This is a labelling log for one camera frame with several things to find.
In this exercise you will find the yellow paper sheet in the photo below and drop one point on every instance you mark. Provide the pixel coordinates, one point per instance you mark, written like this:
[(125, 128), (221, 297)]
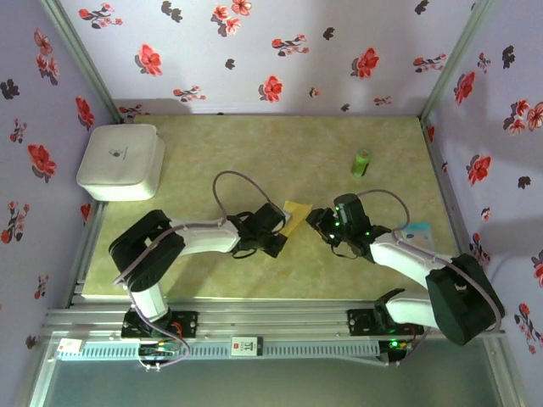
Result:
[(299, 214)]

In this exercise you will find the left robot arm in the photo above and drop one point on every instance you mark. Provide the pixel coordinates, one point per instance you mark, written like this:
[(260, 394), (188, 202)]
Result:
[(203, 237)]

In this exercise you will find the green bottle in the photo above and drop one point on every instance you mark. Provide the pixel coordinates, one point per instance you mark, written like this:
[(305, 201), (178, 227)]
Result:
[(361, 162)]

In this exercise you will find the blue snack packet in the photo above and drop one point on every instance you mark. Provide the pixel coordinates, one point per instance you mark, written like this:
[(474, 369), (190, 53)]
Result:
[(420, 235)]

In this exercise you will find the white red label tag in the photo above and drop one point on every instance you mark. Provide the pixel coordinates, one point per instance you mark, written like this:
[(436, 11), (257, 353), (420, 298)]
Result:
[(247, 346)]

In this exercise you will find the controller circuit board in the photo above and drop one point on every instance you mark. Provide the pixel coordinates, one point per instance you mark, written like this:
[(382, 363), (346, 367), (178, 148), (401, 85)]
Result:
[(159, 348), (401, 345)]

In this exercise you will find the white plastic lidded box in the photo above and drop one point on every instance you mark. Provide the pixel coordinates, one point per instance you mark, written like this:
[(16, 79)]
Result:
[(119, 157)]

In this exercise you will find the white card with red mark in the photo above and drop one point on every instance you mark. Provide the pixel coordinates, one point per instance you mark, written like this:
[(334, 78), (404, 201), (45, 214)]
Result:
[(70, 346)]

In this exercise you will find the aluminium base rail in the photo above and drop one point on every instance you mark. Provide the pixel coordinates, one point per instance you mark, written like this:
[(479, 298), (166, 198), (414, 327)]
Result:
[(271, 316)]

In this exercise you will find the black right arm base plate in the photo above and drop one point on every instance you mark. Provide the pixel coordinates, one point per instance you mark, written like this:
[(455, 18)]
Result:
[(360, 322)]

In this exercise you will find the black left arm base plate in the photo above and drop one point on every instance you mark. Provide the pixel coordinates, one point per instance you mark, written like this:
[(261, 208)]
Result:
[(186, 324)]

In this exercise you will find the aluminium frame post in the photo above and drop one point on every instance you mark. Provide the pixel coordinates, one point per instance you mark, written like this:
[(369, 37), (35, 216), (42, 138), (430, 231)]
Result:
[(80, 55), (454, 59)]

